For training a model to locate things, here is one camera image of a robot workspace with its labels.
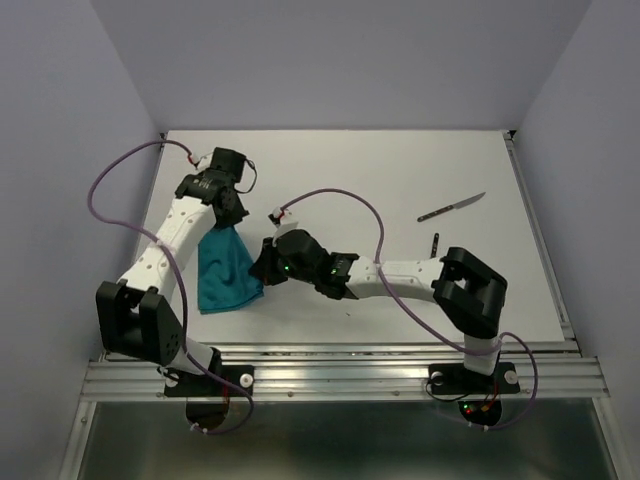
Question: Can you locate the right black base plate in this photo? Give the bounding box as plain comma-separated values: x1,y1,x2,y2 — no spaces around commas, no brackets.
427,362,521,396

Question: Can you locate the aluminium right side rail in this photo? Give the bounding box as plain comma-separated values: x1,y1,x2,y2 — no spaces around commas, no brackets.
501,130,582,353

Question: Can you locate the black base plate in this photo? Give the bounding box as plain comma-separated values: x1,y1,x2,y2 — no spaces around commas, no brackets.
157,364,255,398
427,362,521,396

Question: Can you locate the aluminium rail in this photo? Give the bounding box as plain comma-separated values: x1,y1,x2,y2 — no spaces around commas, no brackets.
501,130,582,353
80,341,609,403

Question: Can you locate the purple cable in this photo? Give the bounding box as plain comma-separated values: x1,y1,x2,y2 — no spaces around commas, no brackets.
279,188,539,434
87,140,255,435

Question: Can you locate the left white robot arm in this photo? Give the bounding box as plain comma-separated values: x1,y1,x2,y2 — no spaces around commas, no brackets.
96,147,249,394

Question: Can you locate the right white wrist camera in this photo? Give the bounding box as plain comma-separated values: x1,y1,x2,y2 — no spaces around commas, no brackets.
268,207,299,241

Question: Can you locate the metal knife black handle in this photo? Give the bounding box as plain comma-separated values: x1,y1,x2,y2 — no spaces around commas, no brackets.
416,192,486,223

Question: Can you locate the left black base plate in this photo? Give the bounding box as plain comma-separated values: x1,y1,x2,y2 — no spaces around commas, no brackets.
157,364,255,398

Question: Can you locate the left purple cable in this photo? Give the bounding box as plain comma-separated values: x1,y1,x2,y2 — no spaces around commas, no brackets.
87,140,255,435

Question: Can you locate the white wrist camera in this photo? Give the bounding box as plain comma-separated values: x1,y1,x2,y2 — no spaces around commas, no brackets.
268,207,299,241
191,152,213,171

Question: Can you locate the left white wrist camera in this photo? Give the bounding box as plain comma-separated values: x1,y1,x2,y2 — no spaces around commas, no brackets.
191,152,213,171

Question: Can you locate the metal fork black handle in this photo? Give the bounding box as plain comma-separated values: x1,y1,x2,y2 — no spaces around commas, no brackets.
429,232,440,259

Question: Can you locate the teal cloth napkin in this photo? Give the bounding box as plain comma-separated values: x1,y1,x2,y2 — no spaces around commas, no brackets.
197,227,263,315

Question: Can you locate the aluminium front rail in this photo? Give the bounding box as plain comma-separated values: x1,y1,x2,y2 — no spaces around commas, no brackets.
80,341,609,403

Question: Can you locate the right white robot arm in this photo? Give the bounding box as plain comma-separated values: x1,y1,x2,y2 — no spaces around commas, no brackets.
249,229,508,390

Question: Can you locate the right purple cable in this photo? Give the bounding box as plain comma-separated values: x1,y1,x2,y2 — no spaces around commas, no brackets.
279,188,539,434

